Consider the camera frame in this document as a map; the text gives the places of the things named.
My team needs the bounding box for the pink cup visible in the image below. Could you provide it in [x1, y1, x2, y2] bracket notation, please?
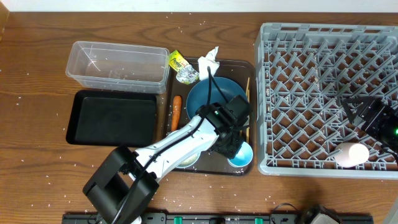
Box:
[334, 142, 369, 168]

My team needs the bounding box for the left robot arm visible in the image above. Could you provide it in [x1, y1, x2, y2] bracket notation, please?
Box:
[83, 95, 251, 223]

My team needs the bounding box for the light blue rice bowl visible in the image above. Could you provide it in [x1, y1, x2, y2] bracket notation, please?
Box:
[177, 152, 201, 169]

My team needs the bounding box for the yellow green snack wrapper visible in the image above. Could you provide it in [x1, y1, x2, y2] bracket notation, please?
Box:
[169, 50, 199, 85]

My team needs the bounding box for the clear plastic container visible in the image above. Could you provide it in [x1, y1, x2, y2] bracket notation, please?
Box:
[65, 41, 170, 94]

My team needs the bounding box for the wooden chopstick left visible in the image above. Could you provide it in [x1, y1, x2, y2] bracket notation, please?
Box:
[245, 77, 250, 96]

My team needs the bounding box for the orange carrot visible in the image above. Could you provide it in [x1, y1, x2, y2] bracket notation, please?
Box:
[171, 95, 182, 132]

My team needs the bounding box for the black plastic tray bin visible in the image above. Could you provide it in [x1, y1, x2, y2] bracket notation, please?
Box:
[65, 90, 157, 147]

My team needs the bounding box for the blue cup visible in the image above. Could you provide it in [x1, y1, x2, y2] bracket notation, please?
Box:
[227, 142, 254, 167]

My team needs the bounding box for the grey dishwasher rack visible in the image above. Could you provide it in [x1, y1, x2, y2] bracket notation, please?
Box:
[254, 23, 397, 179]

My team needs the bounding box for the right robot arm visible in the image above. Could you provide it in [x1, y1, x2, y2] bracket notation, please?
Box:
[341, 96, 397, 162]

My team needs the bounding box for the wooden chopstick right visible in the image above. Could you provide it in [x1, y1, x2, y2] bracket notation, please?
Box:
[246, 90, 250, 144]

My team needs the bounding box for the dark blue plate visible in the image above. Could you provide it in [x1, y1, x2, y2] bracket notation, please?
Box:
[186, 77, 248, 119]

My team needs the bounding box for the crumpled white tissue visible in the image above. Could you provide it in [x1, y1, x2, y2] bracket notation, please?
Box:
[198, 46, 220, 81]

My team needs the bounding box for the brown serving tray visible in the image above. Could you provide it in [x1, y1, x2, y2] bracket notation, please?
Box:
[162, 60, 256, 176]

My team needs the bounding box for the wooden chopstick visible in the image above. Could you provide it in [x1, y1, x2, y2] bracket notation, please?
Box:
[246, 90, 250, 144]
[245, 77, 250, 96]

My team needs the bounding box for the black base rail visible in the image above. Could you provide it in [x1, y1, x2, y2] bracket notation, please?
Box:
[61, 212, 374, 224]

